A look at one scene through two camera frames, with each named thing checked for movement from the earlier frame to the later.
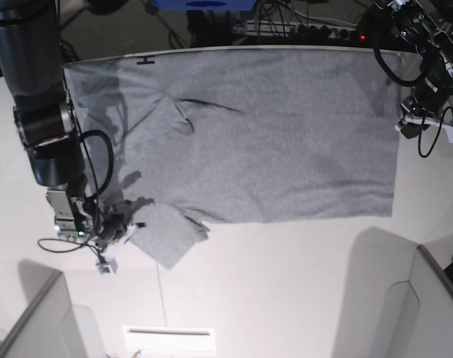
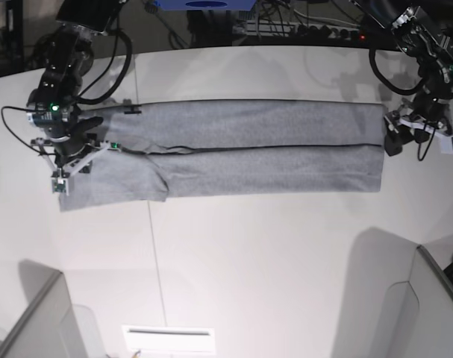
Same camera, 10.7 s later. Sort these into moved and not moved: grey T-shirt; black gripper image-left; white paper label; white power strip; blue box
Moved: grey T-shirt; black gripper image-left
Not moved: white power strip; white paper label; blue box
